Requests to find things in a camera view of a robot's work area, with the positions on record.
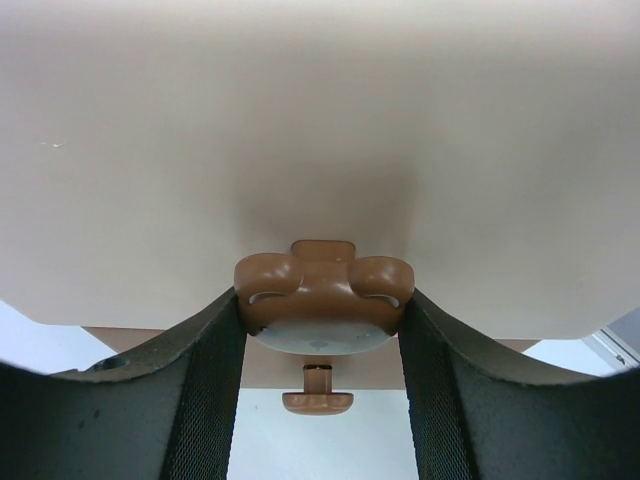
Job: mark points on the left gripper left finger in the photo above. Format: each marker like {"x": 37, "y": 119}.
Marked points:
{"x": 162, "y": 410}

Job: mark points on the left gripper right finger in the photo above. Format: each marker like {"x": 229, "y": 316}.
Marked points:
{"x": 480, "y": 410}

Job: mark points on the brown drawer knob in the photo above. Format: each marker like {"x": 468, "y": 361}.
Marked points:
{"x": 317, "y": 397}

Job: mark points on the bear head drawer knob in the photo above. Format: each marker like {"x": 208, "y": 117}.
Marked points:
{"x": 321, "y": 299}

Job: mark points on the brown drawer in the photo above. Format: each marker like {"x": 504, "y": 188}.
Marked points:
{"x": 264, "y": 368}

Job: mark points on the right aluminium frame rail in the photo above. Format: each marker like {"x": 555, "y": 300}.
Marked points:
{"x": 618, "y": 343}

